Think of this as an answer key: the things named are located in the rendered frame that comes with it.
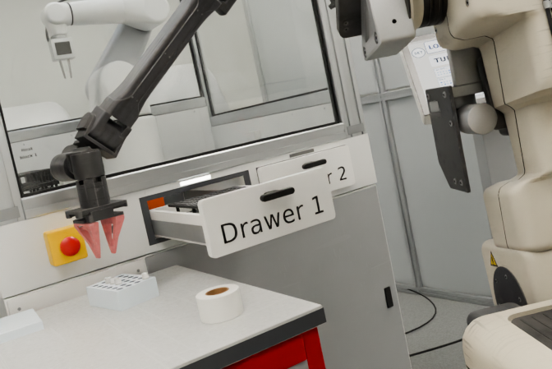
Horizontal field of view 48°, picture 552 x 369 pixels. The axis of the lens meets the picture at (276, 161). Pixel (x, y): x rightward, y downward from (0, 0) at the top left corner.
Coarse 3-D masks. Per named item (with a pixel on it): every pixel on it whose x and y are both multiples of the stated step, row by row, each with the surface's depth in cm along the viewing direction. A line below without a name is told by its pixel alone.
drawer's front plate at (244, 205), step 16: (288, 176) 124; (304, 176) 125; (320, 176) 127; (240, 192) 117; (256, 192) 119; (304, 192) 125; (320, 192) 127; (208, 208) 114; (224, 208) 115; (240, 208) 117; (256, 208) 119; (272, 208) 121; (288, 208) 123; (304, 208) 125; (320, 208) 127; (208, 224) 113; (240, 224) 117; (272, 224) 121; (288, 224) 122; (304, 224) 124; (208, 240) 114; (240, 240) 117; (256, 240) 119
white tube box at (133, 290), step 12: (120, 276) 126; (132, 276) 123; (96, 288) 119; (108, 288) 117; (120, 288) 115; (132, 288) 115; (144, 288) 117; (156, 288) 118; (96, 300) 120; (108, 300) 116; (120, 300) 113; (132, 300) 115; (144, 300) 116
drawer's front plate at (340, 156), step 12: (312, 156) 165; (324, 156) 167; (336, 156) 169; (348, 156) 171; (264, 168) 157; (276, 168) 159; (288, 168) 161; (300, 168) 163; (312, 168) 165; (336, 168) 169; (348, 168) 171; (264, 180) 157; (336, 180) 168; (348, 180) 171
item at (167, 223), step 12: (156, 216) 140; (168, 216) 134; (180, 216) 128; (192, 216) 122; (156, 228) 141; (168, 228) 135; (180, 228) 129; (192, 228) 123; (180, 240) 131; (192, 240) 125; (204, 240) 120
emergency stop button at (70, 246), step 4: (64, 240) 126; (68, 240) 126; (72, 240) 127; (76, 240) 127; (60, 244) 126; (64, 244) 126; (68, 244) 126; (72, 244) 126; (76, 244) 127; (60, 248) 126; (64, 248) 126; (68, 248) 126; (72, 248) 126; (76, 248) 127; (64, 252) 126; (68, 252) 126; (72, 252) 126; (76, 252) 127
